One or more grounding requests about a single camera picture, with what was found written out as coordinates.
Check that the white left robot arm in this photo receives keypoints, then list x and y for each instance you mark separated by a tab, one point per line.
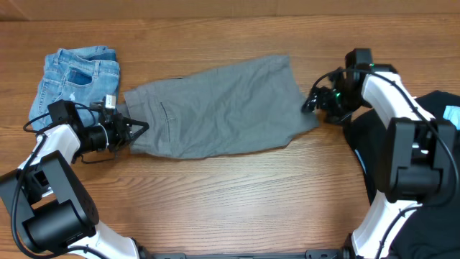
51	212

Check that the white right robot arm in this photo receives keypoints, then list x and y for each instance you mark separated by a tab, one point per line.
415	170

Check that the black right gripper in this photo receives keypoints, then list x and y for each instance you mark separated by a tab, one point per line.
320	97

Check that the grey cotton shorts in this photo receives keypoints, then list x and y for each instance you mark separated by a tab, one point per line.
241	108

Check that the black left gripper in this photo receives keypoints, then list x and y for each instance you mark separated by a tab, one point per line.
123	136

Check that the folded blue denim shorts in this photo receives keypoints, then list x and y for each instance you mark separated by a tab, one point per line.
83	75

